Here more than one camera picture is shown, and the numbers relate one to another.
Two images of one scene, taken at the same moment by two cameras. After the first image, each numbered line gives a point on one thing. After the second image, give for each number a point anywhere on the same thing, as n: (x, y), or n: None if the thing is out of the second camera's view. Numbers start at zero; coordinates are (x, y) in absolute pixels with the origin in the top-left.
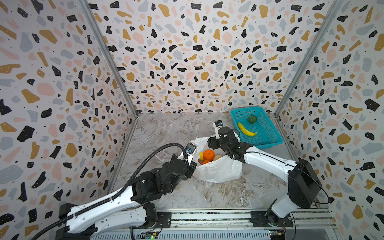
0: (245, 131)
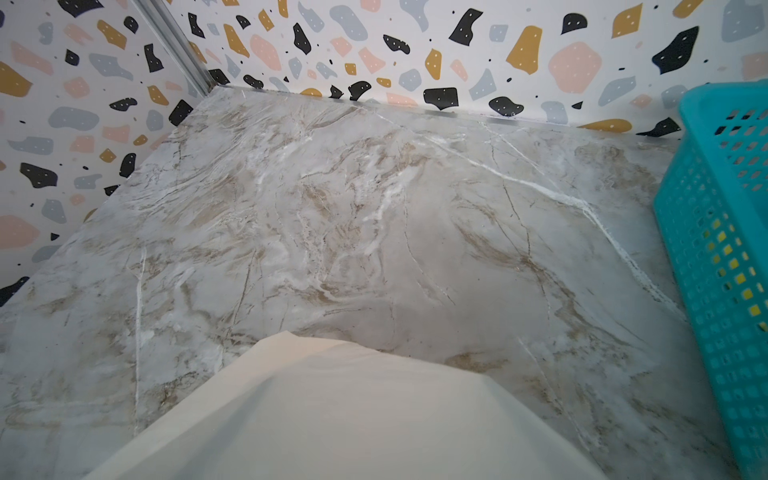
0: (729, 255)
